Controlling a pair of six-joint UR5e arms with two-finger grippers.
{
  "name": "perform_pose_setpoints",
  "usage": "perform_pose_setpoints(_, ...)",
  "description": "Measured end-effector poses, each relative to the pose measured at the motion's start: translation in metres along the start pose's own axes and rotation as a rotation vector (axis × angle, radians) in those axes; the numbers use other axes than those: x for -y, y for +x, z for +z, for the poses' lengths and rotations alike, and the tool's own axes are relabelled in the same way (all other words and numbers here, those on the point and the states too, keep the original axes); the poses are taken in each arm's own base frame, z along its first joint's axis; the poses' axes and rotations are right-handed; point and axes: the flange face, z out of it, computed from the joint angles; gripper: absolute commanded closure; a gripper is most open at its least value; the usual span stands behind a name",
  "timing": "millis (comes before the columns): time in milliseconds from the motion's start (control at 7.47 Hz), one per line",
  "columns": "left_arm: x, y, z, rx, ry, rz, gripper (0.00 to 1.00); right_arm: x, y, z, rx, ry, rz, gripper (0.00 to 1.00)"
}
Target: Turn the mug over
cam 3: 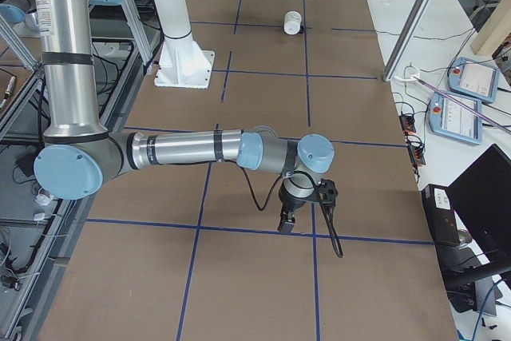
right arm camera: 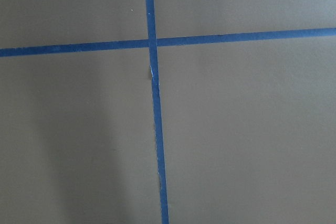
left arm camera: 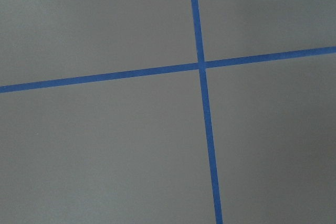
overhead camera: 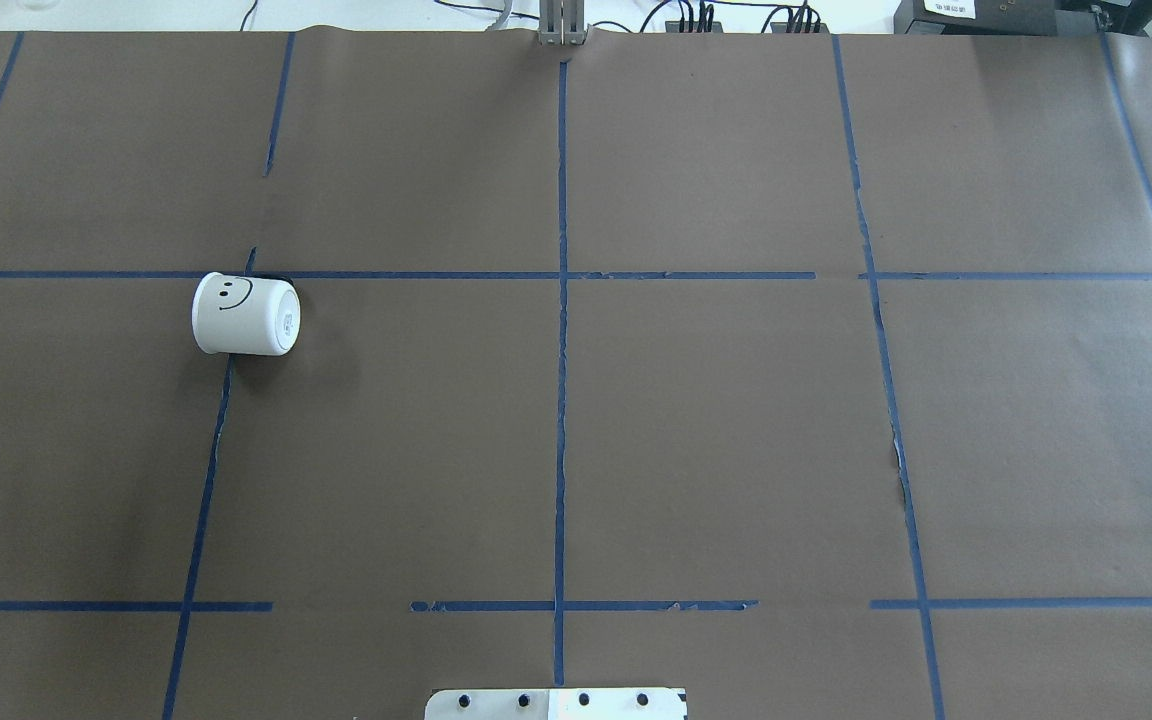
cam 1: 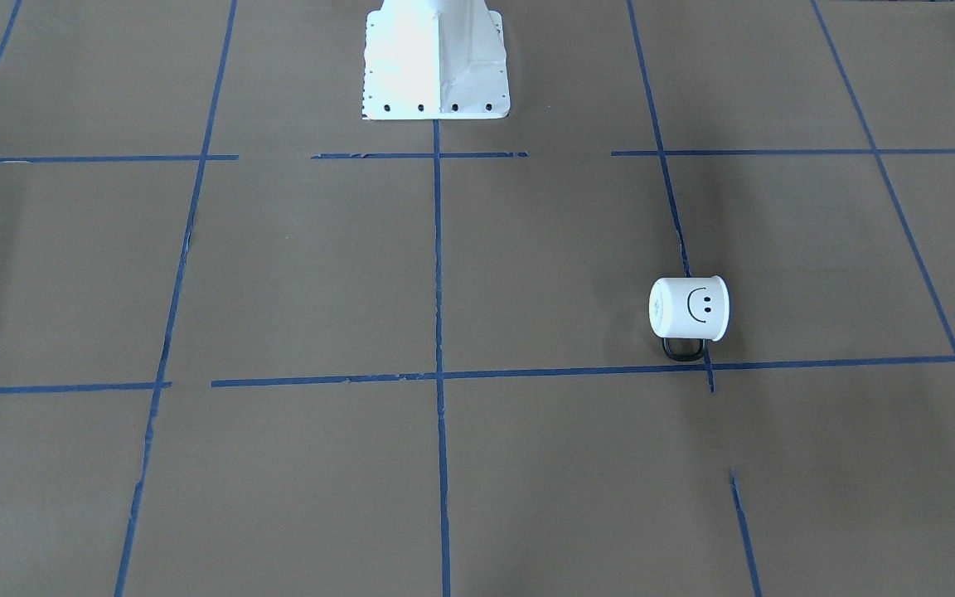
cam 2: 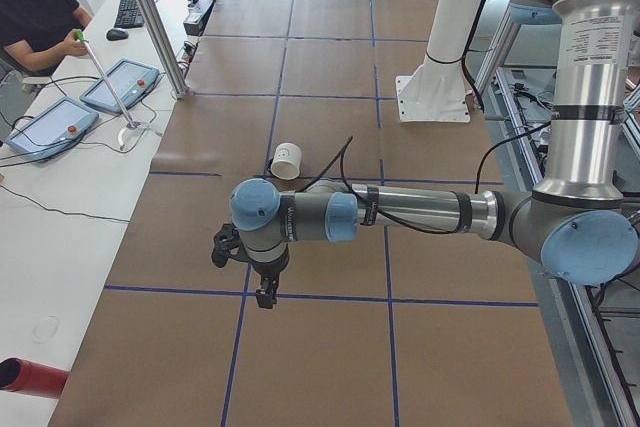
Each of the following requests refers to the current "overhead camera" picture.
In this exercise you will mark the white smiley mug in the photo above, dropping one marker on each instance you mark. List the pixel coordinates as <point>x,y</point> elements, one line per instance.
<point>245,314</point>

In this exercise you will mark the black power supply box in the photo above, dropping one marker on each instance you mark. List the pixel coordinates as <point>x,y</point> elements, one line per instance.
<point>1021,18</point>

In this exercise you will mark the grey aluminium post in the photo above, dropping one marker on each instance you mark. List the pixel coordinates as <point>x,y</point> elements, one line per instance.
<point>562,22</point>

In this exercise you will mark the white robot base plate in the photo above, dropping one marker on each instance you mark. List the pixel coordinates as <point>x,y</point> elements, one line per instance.
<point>559,703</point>

